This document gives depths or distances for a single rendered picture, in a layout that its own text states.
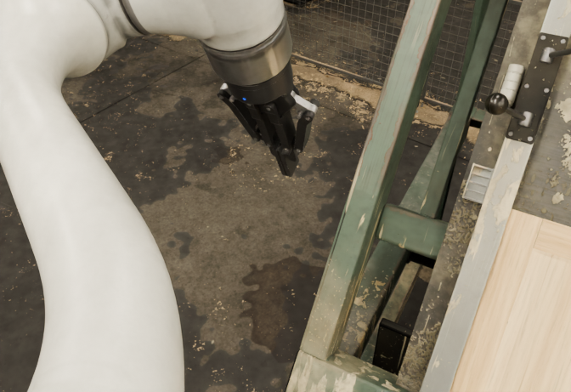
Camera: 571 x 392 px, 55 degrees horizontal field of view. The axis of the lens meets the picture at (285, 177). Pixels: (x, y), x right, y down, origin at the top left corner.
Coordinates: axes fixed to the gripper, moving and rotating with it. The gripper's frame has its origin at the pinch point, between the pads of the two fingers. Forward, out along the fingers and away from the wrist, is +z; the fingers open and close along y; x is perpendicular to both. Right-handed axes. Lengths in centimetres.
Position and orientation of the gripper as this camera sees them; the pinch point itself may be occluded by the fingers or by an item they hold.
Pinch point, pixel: (286, 155)
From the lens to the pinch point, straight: 75.8
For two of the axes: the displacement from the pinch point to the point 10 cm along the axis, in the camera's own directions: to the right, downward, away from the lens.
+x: -3.9, 8.3, -3.9
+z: 1.8, 4.8, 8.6
